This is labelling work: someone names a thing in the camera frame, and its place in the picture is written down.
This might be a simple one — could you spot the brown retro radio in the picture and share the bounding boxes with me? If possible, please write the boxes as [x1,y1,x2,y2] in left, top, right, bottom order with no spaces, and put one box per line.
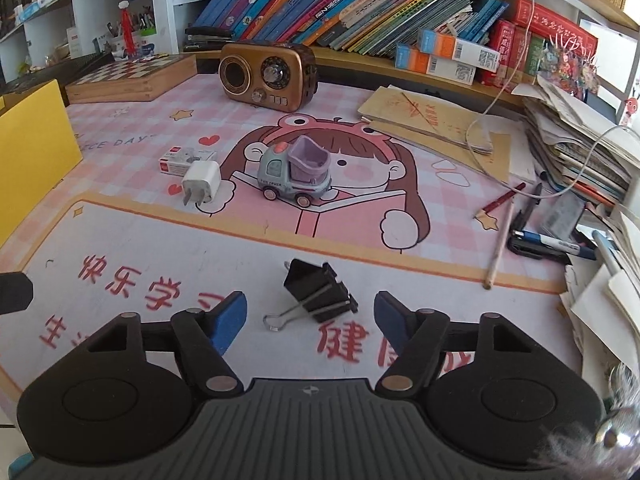
[219,42,317,112]

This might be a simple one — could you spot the colourful cartoon card pack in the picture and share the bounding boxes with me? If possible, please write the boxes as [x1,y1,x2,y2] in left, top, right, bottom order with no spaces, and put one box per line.
[537,35,601,101]

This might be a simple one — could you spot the yellow cardboard box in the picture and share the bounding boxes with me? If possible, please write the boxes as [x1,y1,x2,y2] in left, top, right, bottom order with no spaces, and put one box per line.
[0,80,83,248]

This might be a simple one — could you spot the brown envelopes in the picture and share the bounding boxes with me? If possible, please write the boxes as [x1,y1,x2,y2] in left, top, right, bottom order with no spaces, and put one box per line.
[357,86,538,183]

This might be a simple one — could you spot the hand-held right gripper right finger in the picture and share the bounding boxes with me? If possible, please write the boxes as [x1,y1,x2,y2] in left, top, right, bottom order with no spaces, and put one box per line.
[374,290,546,396]

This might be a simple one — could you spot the grey fur bell charm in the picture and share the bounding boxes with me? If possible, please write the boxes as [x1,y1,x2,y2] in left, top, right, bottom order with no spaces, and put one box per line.
[532,362,640,480]

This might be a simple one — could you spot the white charger plug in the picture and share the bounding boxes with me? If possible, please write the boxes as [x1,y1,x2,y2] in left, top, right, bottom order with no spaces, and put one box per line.
[181,161,222,207]

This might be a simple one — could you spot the grey purple toy truck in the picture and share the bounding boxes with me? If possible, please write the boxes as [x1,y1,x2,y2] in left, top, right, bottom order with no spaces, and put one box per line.
[257,136,333,207]

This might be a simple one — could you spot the red white small box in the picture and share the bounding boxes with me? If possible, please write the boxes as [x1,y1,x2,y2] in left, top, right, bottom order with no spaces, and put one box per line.
[159,146,218,177]

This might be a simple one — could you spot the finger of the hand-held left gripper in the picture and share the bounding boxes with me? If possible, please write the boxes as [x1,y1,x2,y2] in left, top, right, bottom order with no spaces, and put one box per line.
[0,272,34,315]

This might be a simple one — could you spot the pen holder with pens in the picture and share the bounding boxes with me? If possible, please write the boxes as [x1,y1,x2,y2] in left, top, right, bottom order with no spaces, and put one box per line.
[107,1,156,59]

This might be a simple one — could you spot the black pen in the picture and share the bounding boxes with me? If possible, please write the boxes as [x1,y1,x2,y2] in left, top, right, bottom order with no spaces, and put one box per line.
[512,182,543,241]

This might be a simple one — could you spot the stack of worn papers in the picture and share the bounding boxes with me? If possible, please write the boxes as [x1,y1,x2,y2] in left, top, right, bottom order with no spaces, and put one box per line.
[522,75,640,206]

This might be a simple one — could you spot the blue white pen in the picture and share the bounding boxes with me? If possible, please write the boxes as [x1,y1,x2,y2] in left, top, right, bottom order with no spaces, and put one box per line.
[510,230,598,261]

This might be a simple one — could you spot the pile of white papers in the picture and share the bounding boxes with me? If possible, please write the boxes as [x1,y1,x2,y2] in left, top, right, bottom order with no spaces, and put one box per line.
[560,205,640,396]

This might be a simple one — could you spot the grey black eraser block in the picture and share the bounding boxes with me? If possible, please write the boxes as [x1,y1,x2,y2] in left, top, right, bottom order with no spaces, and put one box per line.
[540,191,586,238]

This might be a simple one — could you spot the red pencil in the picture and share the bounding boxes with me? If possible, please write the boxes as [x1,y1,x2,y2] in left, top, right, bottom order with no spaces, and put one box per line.
[473,182,527,220]

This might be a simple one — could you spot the black binder clip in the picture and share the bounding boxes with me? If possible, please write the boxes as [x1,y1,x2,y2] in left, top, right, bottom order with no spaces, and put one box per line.
[263,259,359,332]

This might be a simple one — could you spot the black stapler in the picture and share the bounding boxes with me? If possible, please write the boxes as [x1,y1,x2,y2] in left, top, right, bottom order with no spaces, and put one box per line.
[182,27,236,53]

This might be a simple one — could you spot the white cable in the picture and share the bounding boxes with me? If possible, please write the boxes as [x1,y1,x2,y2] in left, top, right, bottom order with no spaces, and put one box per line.
[465,0,640,196]

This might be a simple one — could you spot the plain wooden pencil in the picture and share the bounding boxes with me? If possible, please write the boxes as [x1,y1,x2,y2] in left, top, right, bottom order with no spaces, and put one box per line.
[482,199,516,290]

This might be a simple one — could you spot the wooden chess box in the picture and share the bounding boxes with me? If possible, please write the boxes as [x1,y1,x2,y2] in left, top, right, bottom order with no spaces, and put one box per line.
[65,55,198,105]

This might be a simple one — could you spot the row of colourful books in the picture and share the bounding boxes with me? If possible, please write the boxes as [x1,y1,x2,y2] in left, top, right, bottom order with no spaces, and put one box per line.
[187,0,598,91]

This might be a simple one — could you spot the pink printed desk mat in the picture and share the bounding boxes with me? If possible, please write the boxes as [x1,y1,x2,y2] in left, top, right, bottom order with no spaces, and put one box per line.
[0,72,586,411]

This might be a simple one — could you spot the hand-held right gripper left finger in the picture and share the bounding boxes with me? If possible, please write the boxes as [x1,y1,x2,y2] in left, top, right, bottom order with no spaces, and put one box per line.
[87,290,248,396]

